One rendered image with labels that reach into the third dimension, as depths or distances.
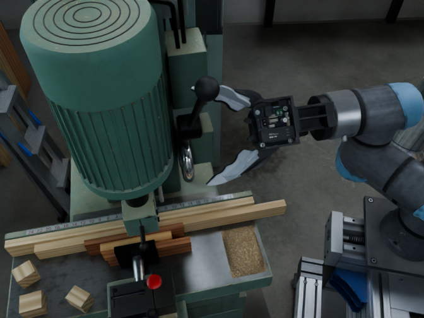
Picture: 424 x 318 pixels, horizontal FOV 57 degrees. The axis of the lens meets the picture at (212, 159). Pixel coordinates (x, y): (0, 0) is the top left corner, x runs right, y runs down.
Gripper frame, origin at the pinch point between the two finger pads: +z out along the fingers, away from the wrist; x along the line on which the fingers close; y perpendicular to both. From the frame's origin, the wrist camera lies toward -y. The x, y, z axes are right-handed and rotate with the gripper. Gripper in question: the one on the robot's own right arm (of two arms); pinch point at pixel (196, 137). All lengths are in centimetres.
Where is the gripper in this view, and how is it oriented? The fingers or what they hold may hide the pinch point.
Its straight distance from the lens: 61.1
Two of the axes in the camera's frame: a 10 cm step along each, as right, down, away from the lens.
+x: 1.6, 9.9, 0.1
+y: 1.3, -0.1, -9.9
